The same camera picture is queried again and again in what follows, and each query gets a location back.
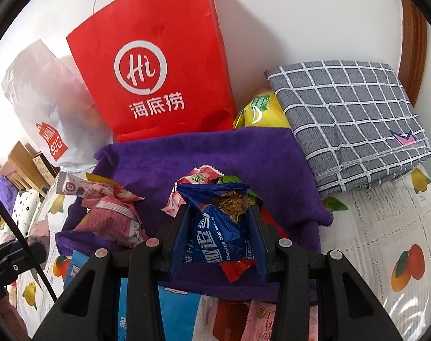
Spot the yellow triangular snack packet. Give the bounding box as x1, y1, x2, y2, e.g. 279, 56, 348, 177
86, 172, 122, 188

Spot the wooden side table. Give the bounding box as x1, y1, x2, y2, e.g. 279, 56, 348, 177
0, 141, 47, 196

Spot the purple plush item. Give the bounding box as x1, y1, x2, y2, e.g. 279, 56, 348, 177
0, 176, 16, 204

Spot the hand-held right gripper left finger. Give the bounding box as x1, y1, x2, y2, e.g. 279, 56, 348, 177
33, 204, 192, 341

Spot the blue tissue box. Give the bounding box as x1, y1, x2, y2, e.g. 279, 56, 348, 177
64, 250, 205, 341

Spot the fruit print tablecloth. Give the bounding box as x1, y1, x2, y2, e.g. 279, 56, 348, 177
15, 165, 431, 341

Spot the small pink white packet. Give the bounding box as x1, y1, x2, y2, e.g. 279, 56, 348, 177
56, 170, 95, 197

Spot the brown patterned box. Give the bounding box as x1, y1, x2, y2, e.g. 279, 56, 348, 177
34, 152, 57, 179

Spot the large pink white snack packet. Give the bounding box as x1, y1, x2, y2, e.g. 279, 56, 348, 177
198, 296, 321, 341

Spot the white black dotted cloth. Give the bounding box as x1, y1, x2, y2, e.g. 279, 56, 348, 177
10, 188, 43, 221

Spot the brown wooden door frame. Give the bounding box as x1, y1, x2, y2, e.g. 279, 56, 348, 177
398, 0, 429, 105

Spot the blue cookie packet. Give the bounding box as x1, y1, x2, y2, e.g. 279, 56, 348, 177
168, 181, 262, 274

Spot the black tripod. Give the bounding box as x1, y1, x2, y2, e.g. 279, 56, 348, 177
0, 185, 58, 303

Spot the red paper bag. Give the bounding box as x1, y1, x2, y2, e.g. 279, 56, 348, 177
66, 0, 237, 143

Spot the pink patterned snack packet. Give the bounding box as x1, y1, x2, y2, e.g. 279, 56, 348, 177
161, 165, 223, 217

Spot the red snack packet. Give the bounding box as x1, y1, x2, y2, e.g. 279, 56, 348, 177
221, 209, 284, 284

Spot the yellow green snack packet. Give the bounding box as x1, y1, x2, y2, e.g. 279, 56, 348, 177
233, 92, 290, 130

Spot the green triangular snack packet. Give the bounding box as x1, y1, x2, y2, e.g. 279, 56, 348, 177
219, 174, 264, 207

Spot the purple towel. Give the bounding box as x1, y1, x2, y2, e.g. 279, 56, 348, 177
55, 127, 334, 299

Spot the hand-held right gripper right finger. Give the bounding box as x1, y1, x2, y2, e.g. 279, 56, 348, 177
248, 199, 404, 341

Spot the grey checked cloth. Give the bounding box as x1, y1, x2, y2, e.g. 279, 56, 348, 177
264, 60, 431, 199

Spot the white plastic shopping bag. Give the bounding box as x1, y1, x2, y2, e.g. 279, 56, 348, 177
2, 38, 113, 167

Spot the maroon snack packet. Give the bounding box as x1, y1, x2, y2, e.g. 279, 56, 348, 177
72, 185, 148, 249

